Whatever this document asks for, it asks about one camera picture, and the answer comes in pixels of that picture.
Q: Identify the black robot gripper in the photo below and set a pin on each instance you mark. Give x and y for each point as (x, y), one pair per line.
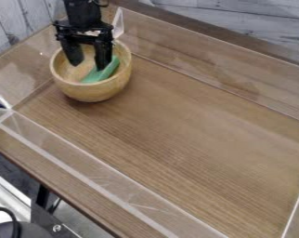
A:
(86, 28)

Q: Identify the green rectangular block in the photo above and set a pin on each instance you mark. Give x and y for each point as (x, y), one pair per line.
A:
(99, 73)

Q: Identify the brown wooden bowl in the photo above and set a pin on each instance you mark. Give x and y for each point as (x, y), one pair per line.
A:
(81, 82)

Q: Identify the clear acrylic tray walls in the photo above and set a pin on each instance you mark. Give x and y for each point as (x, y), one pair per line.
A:
(190, 155)

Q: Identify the black table leg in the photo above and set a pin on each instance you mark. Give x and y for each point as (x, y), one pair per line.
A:
(43, 196)

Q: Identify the dark metal floor bracket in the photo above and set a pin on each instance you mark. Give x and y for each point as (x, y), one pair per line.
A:
(43, 218)

